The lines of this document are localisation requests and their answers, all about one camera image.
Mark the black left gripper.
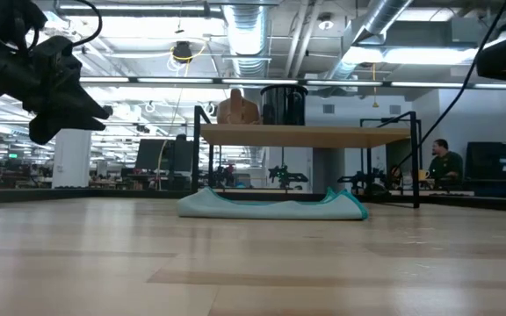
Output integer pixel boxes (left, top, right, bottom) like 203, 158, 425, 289
0, 34, 112, 147

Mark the dark blue enamel mug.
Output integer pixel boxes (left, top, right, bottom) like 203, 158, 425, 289
259, 83, 309, 127

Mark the wooden shelf board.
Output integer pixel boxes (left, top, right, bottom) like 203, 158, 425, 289
199, 123, 413, 149

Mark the white column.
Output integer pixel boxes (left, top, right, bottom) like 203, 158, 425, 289
51, 128, 93, 190

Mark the black computer monitor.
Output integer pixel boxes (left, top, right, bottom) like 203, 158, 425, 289
134, 133, 195, 173

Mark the long led light bar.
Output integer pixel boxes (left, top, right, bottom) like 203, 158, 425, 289
78, 75, 506, 90

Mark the teal folded cloth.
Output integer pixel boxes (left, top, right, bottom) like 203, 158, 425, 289
176, 185, 370, 222

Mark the person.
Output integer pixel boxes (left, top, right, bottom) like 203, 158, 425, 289
427, 138, 466, 182

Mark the black cabinet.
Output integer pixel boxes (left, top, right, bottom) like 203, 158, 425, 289
465, 140, 506, 199

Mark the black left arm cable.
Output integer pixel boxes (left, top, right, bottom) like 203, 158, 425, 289
24, 0, 104, 52

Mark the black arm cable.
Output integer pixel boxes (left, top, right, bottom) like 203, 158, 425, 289
394, 0, 506, 171
24, 0, 104, 52

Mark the black ceiling camera yellow cable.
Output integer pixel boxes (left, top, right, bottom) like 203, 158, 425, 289
168, 37, 208, 63

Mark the silver ribbed air duct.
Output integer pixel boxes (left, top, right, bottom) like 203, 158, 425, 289
222, 3, 272, 116

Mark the silver smooth air duct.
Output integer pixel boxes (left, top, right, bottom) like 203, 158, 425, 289
322, 0, 415, 83

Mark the black metal shelf frame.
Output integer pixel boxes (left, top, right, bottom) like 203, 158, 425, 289
191, 104, 423, 210

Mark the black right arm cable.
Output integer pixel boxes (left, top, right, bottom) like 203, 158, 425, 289
394, 0, 506, 171

